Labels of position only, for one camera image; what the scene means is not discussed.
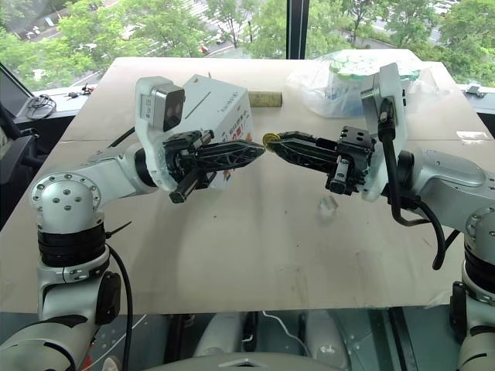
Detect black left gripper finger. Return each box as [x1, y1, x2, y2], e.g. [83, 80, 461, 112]
[196, 141, 268, 160]
[195, 153, 265, 174]

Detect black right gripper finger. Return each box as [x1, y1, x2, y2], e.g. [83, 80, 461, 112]
[268, 141, 340, 174]
[275, 131, 342, 151]

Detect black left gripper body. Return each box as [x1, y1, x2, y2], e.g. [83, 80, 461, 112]
[161, 130, 218, 204]

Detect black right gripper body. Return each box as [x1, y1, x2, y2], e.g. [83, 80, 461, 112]
[325, 124, 377, 196]

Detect white box with slot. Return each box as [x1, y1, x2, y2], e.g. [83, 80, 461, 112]
[179, 74, 255, 192]

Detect small clear plastic piece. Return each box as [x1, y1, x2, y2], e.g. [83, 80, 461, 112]
[317, 196, 339, 216]

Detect clear plastic bag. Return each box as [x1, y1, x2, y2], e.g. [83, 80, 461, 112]
[285, 49, 446, 117]

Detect green and white container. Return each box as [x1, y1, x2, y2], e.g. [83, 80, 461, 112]
[327, 52, 421, 84]

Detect black zip tie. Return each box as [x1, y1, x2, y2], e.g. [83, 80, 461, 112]
[103, 220, 133, 240]

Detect clear tape strip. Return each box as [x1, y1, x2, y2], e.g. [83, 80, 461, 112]
[456, 130, 489, 145]

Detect small dark tools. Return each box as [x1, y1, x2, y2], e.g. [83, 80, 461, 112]
[65, 83, 96, 100]

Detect black chair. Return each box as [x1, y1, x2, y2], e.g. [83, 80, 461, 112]
[0, 103, 42, 233]

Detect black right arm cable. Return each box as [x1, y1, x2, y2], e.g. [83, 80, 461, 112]
[377, 97, 446, 271]

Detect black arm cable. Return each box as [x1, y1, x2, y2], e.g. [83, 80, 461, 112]
[104, 242, 135, 371]
[377, 97, 446, 271]

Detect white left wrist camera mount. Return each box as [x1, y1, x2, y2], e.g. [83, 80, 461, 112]
[134, 75, 186, 193]

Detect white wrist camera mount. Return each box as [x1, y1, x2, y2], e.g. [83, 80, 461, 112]
[134, 75, 186, 193]
[360, 62, 409, 203]

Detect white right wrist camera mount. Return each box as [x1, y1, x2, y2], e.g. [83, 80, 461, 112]
[360, 62, 409, 203]

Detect dark window frame post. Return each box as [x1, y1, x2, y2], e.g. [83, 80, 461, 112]
[286, 0, 310, 60]

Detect black cable bundle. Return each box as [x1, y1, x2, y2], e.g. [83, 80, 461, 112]
[26, 94, 57, 119]

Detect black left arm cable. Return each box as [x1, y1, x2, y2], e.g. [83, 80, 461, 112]
[104, 242, 135, 371]

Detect thin white cord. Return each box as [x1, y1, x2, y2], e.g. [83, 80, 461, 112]
[261, 310, 311, 353]

